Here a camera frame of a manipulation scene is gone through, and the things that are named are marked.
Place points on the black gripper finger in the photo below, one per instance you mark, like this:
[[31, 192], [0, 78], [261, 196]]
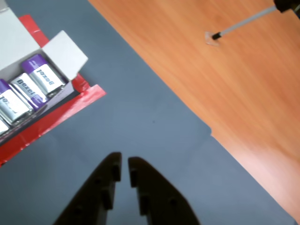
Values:
[[93, 192], [159, 199]]

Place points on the purple silver Bexel battery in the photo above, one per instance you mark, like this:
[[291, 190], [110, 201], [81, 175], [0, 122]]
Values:
[[9, 105], [25, 93], [44, 75]]

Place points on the white cardboard box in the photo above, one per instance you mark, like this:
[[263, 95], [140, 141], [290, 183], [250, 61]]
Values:
[[63, 54]]

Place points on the grey foam mat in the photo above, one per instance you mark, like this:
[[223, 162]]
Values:
[[129, 93], [234, 187]]

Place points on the clear tape piece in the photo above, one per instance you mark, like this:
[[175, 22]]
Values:
[[211, 42]]

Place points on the white rod black tip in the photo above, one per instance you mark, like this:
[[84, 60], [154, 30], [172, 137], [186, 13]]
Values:
[[246, 22]]

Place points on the black stand part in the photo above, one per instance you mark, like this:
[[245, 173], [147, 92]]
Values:
[[286, 4]]

